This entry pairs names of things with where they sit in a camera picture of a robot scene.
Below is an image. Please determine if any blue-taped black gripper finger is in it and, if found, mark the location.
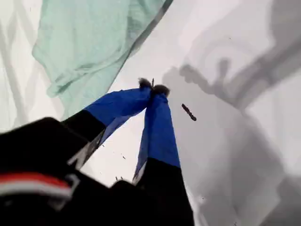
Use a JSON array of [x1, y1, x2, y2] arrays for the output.
[[131, 83, 187, 189], [61, 78, 154, 145]]

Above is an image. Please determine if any pale green T-shirt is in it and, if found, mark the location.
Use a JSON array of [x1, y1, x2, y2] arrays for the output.
[[32, 0, 174, 120]]

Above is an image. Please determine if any small black scrap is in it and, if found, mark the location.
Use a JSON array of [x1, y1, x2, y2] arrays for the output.
[[181, 103, 198, 122]]

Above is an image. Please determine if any red and white wire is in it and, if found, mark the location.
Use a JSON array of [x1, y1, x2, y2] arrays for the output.
[[0, 173, 72, 198]]

